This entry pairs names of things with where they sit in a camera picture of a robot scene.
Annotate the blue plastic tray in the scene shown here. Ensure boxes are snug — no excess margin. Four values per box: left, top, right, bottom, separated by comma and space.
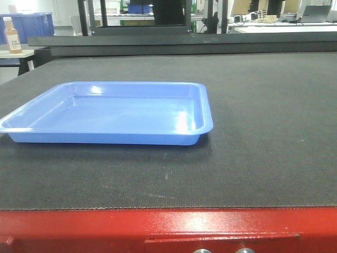
1, 81, 213, 145

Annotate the black textured table mat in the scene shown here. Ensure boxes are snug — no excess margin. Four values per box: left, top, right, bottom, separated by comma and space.
1, 53, 336, 210

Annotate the blue storage crate far left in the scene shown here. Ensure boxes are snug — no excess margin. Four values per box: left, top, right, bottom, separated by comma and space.
1, 12, 55, 45

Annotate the white side table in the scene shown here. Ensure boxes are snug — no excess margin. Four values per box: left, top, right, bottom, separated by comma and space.
1, 44, 44, 76

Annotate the orange juice bottle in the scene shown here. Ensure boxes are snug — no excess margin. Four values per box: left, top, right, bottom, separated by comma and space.
3, 17, 23, 54

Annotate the grey laptop on bench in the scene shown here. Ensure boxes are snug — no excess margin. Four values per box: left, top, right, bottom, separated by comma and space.
297, 5, 331, 23

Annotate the black metal frame structure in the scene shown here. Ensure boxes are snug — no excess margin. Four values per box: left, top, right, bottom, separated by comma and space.
77, 1, 192, 36

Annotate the red metal cart frame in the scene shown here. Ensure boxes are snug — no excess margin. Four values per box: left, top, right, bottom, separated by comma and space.
1, 207, 336, 252

